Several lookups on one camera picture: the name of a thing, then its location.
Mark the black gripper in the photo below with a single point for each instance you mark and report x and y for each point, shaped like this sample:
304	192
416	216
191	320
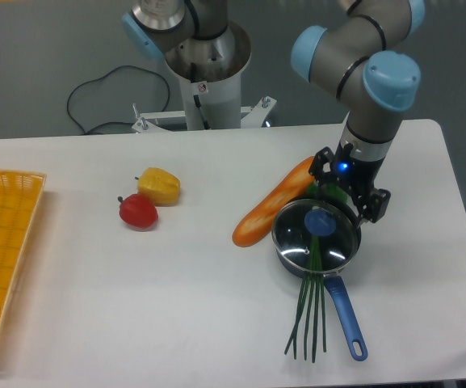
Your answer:
357	179

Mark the glass pot lid blue knob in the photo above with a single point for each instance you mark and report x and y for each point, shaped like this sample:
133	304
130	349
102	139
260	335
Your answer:
332	221

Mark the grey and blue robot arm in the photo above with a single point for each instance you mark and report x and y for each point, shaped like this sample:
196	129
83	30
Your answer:
355	63

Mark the green bell pepper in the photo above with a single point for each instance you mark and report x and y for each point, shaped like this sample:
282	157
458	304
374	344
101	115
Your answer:
330	190

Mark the orange baguette bread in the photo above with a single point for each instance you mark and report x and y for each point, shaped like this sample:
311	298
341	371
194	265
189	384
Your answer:
257	223

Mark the green onion stalk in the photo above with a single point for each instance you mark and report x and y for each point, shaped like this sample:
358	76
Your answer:
310	306

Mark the yellow bell pepper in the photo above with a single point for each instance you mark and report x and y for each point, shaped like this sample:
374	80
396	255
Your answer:
160	187

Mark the dark pot with blue handle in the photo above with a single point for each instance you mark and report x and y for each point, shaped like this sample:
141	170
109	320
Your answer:
336	289

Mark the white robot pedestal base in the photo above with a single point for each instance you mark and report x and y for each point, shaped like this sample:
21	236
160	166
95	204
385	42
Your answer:
209	75

